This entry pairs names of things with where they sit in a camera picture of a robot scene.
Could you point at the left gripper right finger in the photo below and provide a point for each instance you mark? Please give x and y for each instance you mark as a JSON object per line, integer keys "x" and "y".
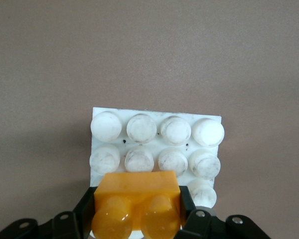
{"x": 201, "y": 226}

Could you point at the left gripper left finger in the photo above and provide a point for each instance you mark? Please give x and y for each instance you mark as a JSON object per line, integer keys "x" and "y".
{"x": 72, "y": 221}

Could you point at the yellow two-stud block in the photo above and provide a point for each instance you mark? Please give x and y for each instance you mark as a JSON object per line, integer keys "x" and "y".
{"x": 137, "y": 191}

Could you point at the white studded base plate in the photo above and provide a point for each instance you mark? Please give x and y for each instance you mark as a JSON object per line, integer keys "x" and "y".
{"x": 162, "y": 142}

